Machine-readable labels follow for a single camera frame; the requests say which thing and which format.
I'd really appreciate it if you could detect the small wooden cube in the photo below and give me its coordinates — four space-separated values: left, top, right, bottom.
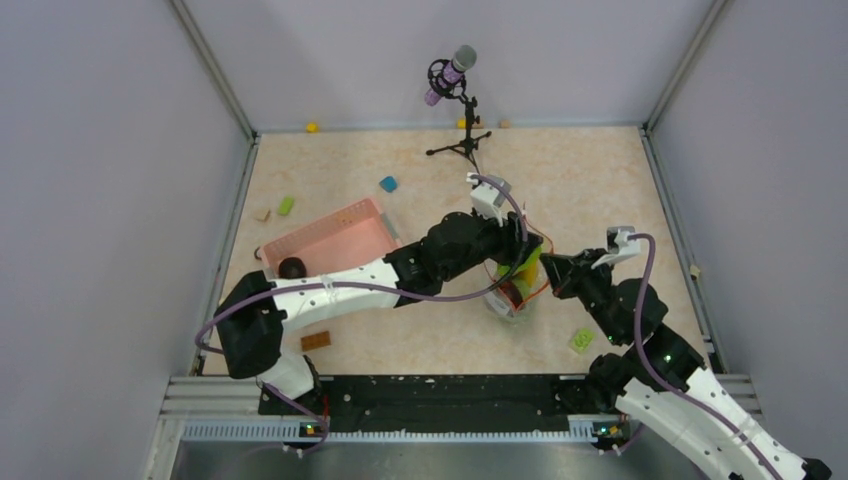
253 208 271 222

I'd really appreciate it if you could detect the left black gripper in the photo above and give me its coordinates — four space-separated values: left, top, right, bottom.
441 206 544 283

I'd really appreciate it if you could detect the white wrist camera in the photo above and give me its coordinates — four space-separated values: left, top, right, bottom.
591 226 641 269
466 172 512 226

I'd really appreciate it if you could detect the clear zip top bag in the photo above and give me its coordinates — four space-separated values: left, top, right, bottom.
482 210 555 325

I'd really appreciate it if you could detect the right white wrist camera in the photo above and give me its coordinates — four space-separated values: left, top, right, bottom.
591 226 641 269

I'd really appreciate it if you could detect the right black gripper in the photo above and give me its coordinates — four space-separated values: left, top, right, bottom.
539 246 625 345

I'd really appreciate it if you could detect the microphone on tripod stand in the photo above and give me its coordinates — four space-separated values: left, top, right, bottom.
423 44 494 191

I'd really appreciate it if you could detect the green lego brick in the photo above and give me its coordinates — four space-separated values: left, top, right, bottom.
569 328 595 354

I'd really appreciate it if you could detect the green pepper toy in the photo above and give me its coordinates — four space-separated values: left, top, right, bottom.
497 256 535 277

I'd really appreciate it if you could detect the brown bear chocolate toy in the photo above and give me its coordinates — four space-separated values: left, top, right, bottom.
498 282 524 310

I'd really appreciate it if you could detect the green block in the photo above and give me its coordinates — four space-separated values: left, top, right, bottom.
276 196 295 216

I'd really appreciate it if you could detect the pink plastic basket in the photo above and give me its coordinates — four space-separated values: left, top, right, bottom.
258 197 402 279

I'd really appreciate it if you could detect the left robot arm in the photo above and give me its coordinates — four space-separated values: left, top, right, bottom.
213 212 544 414

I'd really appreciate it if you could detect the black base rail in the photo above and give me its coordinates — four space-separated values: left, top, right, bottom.
258 374 627 435

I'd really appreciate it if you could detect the yellow mango toy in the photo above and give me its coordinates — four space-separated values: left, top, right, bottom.
516 256 539 287

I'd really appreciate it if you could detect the blue block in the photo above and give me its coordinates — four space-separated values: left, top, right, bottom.
378 176 398 193

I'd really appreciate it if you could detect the dark brown round toy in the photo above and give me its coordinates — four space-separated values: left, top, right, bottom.
277 257 308 280

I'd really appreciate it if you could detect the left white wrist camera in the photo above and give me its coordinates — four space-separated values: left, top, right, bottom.
466 172 512 226

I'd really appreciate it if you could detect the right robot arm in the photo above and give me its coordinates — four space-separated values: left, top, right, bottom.
540 249 834 479

